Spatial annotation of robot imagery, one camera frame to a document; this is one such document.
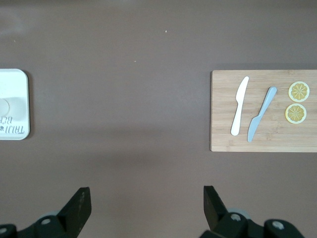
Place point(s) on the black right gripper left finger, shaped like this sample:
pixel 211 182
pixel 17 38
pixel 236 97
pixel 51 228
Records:
pixel 74 213

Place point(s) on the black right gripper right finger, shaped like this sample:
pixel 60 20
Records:
pixel 215 213

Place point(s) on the cream bear print tray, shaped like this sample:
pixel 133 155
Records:
pixel 15 81

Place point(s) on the bamboo cutting board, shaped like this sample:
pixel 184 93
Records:
pixel 223 111

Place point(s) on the white plastic knife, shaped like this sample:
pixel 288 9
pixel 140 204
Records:
pixel 240 104

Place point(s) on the grey plastic knife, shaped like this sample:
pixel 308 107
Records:
pixel 262 109

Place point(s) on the yellow lemon slice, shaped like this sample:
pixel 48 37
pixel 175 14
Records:
pixel 299 91
pixel 296 113

